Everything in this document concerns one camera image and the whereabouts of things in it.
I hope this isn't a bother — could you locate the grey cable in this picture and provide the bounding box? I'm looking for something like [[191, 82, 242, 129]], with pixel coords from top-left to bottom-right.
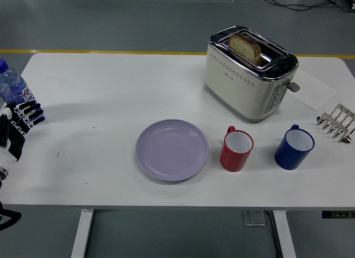
[[263, 210, 281, 258]]

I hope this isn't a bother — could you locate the purple round plate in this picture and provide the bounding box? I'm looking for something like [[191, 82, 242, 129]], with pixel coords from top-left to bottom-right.
[[135, 119, 210, 183]]

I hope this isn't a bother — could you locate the table height control panel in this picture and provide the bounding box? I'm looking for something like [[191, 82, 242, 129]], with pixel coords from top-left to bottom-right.
[[321, 210, 355, 219]]

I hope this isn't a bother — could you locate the white paper sheet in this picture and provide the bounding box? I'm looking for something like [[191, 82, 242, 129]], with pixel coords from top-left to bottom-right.
[[287, 68, 338, 112]]

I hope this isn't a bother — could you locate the black floor cable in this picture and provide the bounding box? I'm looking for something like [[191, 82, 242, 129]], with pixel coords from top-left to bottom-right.
[[250, 0, 355, 12]]

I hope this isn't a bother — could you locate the red mug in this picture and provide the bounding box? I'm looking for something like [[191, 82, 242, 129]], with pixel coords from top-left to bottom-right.
[[219, 125, 255, 173]]

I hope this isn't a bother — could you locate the grey floor outlet box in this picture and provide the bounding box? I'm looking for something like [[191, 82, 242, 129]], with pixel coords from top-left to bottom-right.
[[241, 210, 267, 226]]

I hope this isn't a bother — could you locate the clear blue-capped water bottle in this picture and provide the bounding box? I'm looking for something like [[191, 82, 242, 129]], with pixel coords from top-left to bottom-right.
[[0, 58, 38, 107]]

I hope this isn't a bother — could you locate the blue mug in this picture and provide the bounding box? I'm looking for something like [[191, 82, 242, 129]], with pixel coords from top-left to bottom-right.
[[274, 124, 316, 170]]

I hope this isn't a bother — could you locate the cream chrome toaster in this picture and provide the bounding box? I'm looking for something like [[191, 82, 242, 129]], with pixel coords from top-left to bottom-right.
[[202, 25, 301, 124]]

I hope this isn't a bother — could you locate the white table leg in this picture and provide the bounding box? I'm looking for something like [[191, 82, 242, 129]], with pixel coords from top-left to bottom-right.
[[271, 210, 297, 258], [70, 209, 95, 258]]

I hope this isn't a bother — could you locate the brown bread slice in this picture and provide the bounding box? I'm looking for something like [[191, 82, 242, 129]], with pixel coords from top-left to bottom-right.
[[227, 32, 262, 65]]

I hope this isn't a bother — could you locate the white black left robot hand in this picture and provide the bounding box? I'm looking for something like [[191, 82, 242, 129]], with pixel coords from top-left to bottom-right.
[[0, 100, 46, 173]]

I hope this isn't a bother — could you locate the silver metal toast rack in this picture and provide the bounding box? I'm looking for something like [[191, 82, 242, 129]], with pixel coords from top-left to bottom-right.
[[316, 103, 355, 145]]

